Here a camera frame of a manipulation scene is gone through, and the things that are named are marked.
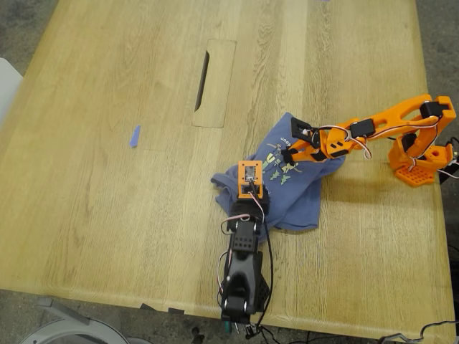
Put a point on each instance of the green table clamp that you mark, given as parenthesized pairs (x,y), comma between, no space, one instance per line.
(226,327)

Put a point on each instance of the blue printed T-shirt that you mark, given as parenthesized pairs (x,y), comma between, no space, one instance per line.
(297,200)

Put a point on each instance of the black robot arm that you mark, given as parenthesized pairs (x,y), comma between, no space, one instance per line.
(244,272)

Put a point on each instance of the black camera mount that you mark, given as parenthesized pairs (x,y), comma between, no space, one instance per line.
(297,127)

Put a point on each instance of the small black floor object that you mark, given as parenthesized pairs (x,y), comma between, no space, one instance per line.
(197,337)

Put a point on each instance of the blue tape strip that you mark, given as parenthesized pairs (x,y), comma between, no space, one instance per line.
(135,138)

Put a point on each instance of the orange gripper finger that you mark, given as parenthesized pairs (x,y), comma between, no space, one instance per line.
(305,145)
(305,156)

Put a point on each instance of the orange camera mount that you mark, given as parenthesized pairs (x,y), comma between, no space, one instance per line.
(241,179)

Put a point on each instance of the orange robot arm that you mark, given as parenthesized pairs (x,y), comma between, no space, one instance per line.
(394,111)

